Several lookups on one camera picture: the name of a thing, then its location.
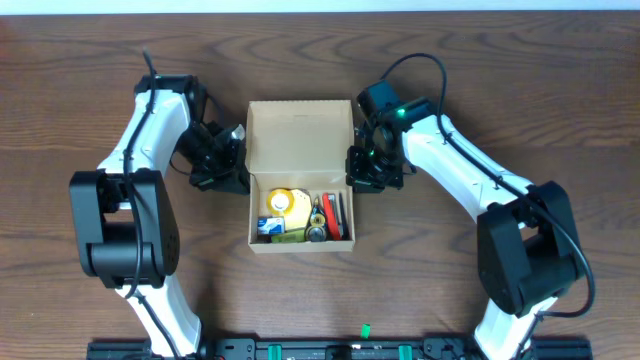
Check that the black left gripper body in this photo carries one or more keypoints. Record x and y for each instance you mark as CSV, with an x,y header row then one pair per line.
x,y
223,177

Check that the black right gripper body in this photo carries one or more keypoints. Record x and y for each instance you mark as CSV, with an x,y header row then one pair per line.
x,y
362,170

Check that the yellow tape roll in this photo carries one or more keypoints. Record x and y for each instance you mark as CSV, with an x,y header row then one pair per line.
x,y
280,202

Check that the white blue staples box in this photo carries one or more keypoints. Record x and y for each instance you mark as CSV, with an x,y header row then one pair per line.
x,y
270,226

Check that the brown cardboard box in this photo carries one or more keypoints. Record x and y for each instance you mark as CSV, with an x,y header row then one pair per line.
x,y
299,145

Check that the red black stapler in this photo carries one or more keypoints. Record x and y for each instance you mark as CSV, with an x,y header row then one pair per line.
x,y
335,219

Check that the black correction tape dispenser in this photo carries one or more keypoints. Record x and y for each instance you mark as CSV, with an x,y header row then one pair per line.
x,y
316,230

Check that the yellow sticky notepad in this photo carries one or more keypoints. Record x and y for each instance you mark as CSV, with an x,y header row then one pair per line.
x,y
298,213

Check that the yellow highlighter pen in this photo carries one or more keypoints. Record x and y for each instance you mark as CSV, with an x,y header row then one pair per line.
x,y
295,236

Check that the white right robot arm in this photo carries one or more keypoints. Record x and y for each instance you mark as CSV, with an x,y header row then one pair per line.
x,y
528,254

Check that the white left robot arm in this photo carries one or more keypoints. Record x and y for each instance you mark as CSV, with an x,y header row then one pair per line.
x,y
126,231

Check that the green clip on rail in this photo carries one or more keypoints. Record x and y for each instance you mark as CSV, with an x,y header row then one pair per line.
x,y
365,331

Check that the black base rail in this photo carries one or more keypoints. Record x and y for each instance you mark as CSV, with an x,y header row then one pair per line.
x,y
350,351

